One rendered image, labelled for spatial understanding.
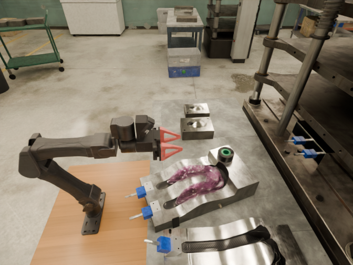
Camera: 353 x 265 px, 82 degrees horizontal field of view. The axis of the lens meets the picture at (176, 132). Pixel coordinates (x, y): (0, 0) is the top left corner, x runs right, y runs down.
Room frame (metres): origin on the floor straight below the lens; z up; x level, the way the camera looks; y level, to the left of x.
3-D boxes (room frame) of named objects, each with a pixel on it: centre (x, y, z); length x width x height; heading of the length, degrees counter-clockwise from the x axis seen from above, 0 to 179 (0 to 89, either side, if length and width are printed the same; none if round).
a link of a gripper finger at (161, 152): (0.50, 0.03, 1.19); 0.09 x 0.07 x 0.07; 96
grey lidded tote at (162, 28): (6.93, 0.27, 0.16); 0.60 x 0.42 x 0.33; 87
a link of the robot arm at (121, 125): (0.51, 0.19, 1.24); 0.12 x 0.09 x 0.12; 96
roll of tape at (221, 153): (0.72, -0.25, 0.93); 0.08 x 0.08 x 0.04
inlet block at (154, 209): (0.45, 0.13, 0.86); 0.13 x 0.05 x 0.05; 111
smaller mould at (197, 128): (1.05, -0.13, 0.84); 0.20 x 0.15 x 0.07; 94
